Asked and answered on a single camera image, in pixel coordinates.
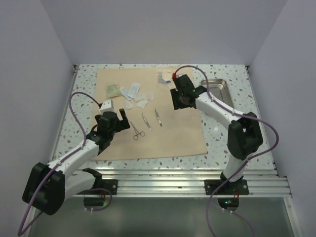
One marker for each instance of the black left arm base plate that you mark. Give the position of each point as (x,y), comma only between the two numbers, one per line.
(110,184)

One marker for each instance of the steel surgical forceps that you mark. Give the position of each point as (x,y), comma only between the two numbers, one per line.
(137,132)

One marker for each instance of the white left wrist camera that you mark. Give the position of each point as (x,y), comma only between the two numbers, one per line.
(106,106)

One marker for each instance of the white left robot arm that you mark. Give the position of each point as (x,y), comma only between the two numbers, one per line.
(49,185)

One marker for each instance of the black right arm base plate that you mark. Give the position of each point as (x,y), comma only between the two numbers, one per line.
(239,187)

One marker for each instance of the curved tip steel tweezers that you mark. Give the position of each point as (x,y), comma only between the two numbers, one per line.
(146,122)

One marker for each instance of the stainless steel tray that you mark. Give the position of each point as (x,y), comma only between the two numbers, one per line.
(219,88)

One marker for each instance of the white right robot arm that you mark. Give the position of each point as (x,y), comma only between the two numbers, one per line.
(244,134)

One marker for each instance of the green yellow packet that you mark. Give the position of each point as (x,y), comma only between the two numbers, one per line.
(113,90)

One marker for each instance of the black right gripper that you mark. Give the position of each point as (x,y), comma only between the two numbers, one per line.
(177,104)

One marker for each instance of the beige cloth mat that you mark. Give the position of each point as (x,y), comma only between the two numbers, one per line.
(181,134)

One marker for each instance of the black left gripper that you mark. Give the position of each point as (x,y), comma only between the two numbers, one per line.
(121,124)

